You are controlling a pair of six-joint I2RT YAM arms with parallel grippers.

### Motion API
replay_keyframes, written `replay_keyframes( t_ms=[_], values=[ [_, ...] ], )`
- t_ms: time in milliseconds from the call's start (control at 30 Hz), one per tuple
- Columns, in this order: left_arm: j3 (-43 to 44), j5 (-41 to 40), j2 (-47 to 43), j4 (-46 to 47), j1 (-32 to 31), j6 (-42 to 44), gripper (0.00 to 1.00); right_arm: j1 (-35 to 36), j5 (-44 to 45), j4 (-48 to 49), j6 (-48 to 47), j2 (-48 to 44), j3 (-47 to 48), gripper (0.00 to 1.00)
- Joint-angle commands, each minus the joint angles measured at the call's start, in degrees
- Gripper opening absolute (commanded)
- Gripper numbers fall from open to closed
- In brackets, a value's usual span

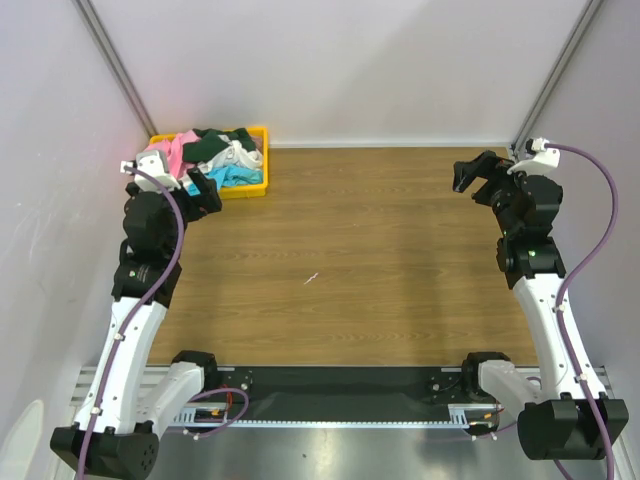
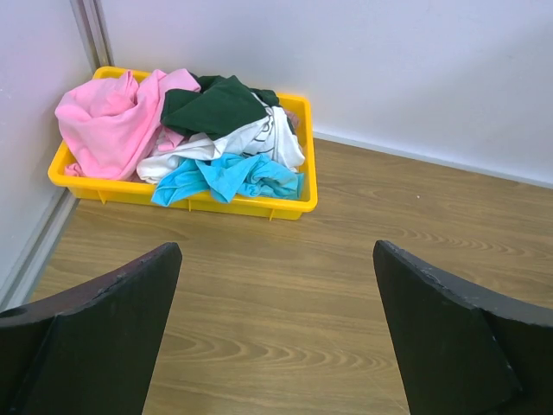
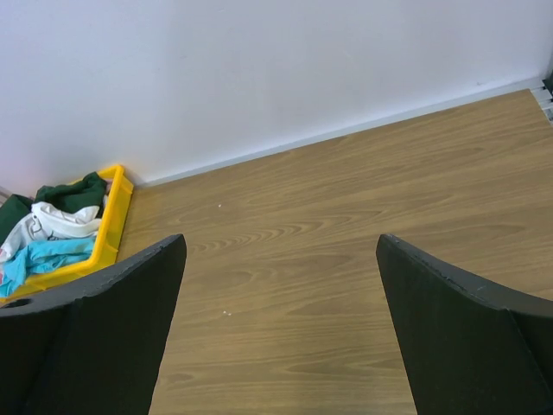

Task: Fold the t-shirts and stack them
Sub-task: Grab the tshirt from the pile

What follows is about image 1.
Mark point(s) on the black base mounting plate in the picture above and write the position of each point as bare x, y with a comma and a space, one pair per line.
345, 385

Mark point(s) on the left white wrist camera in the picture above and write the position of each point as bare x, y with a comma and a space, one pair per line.
155, 164

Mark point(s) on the small white thread scrap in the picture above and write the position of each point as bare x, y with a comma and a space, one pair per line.
311, 278

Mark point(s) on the pink t-shirt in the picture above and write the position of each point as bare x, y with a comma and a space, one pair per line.
173, 147

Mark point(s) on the left aluminium frame post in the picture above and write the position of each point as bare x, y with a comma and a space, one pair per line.
93, 23

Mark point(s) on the white slotted cable duct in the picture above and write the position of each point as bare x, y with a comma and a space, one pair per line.
457, 415

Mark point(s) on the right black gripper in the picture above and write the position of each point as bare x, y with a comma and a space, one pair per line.
484, 181

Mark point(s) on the aluminium frame post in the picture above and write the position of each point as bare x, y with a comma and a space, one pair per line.
574, 40
93, 23

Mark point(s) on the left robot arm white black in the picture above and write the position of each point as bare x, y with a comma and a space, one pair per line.
116, 431

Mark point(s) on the white green raglan t-shirt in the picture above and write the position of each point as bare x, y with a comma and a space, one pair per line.
222, 148

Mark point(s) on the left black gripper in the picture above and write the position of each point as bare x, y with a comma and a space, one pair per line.
202, 204

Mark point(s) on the cyan t-shirt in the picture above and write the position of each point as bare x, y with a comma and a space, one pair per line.
236, 182

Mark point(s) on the yellow plastic bin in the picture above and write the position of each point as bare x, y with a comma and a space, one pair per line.
260, 136

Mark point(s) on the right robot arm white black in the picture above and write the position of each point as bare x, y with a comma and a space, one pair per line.
568, 415

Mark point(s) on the right aluminium frame post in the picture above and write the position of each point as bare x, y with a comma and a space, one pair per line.
574, 40

